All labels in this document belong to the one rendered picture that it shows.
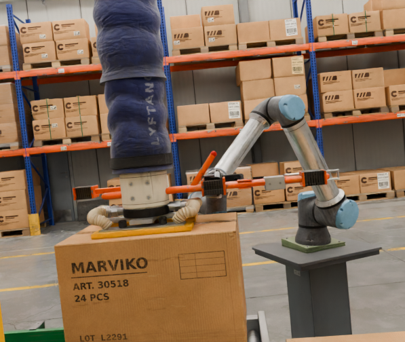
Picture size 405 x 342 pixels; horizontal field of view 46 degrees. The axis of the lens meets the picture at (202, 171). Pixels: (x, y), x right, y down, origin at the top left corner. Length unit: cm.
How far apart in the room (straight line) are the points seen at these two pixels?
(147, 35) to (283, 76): 747
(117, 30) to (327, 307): 173
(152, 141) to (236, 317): 64
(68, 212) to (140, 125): 889
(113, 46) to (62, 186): 887
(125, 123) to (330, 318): 156
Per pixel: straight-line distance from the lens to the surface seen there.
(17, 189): 941
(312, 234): 255
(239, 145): 219
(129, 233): 161
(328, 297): 262
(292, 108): 216
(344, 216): 239
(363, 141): 1078
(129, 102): 163
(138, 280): 159
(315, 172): 168
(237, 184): 166
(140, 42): 165
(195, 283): 156
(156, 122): 164
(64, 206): 1048
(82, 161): 1037
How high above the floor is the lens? 135
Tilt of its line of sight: 3 degrees down
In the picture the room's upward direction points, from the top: 6 degrees counter-clockwise
